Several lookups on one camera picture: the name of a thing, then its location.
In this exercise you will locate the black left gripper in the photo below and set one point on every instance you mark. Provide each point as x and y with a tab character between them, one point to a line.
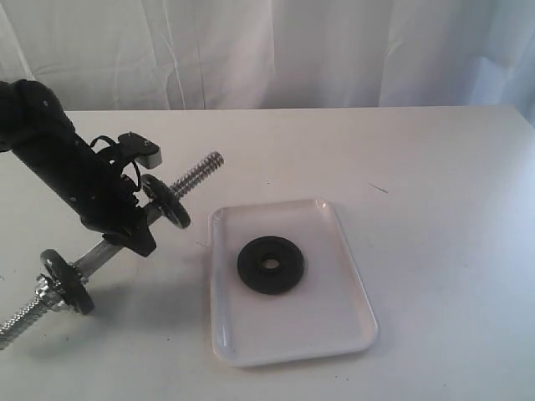
105	198

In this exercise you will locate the black weight plate end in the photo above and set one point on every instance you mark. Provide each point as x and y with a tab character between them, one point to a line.
165	200

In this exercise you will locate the black weight plate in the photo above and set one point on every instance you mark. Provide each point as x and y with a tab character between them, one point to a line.
271	265
67	282

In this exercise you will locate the chrome spin-lock collar nut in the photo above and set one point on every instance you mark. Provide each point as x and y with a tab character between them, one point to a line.
49	294

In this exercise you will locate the chrome threaded dumbbell bar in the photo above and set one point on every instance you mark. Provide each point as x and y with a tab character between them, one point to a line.
95	258

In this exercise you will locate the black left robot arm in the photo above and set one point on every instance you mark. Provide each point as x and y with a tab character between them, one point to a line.
36	129

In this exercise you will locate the white backdrop curtain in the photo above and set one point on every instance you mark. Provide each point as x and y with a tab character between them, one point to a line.
273	54

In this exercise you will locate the white rectangular plastic tray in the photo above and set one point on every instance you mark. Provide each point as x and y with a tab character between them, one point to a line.
327	314

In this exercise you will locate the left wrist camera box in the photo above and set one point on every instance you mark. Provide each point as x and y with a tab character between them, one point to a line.
138	149

